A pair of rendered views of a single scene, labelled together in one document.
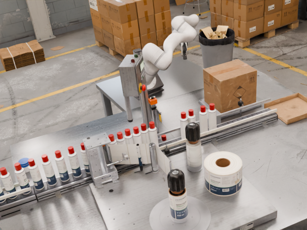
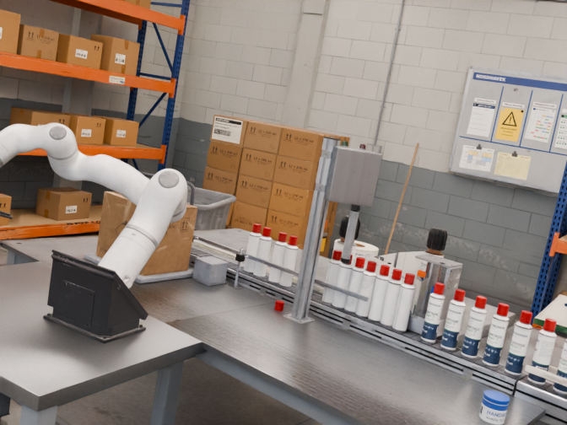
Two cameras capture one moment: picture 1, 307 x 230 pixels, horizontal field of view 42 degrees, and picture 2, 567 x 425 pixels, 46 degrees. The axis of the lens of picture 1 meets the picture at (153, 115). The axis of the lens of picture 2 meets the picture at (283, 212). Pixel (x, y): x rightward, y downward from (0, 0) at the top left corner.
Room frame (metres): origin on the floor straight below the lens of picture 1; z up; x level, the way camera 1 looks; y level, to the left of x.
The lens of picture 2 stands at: (3.62, 1.96, 1.58)
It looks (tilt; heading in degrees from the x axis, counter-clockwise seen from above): 9 degrees down; 236
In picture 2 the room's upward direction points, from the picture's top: 10 degrees clockwise
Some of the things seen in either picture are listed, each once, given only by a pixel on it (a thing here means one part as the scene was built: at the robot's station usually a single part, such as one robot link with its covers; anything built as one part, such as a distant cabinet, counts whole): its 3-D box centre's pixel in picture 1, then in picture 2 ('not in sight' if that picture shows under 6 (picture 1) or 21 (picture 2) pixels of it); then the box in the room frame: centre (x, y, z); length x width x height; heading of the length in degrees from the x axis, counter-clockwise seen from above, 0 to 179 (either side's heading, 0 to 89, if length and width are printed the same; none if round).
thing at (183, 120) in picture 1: (184, 126); (288, 260); (2.10, -0.19, 0.98); 0.05 x 0.05 x 0.20
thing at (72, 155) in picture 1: (74, 161); (454, 319); (1.87, 0.49, 0.98); 0.05 x 0.05 x 0.20
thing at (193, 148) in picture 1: (193, 146); (345, 250); (1.81, -0.20, 1.03); 0.09 x 0.09 x 0.30
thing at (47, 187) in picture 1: (164, 149); (313, 302); (2.05, -0.04, 0.86); 1.65 x 0.08 x 0.04; 109
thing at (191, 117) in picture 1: (191, 123); (278, 257); (2.12, -0.23, 0.98); 0.05 x 0.05 x 0.20
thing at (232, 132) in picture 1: (164, 149); (313, 303); (2.05, -0.04, 0.85); 1.65 x 0.11 x 0.05; 109
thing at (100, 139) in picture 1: (96, 140); (439, 260); (1.82, 0.33, 1.14); 0.14 x 0.11 x 0.01; 109
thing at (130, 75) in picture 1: (133, 75); (350, 175); (2.10, 0.09, 1.38); 0.17 x 0.10 x 0.19; 164
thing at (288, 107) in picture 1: (293, 107); not in sight; (2.37, -0.99, 0.85); 0.30 x 0.26 x 0.04; 109
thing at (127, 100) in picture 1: (128, 106); (350, 234); (2.09, 0.15, 1.18); 0.04 x 0.04 x 0.21
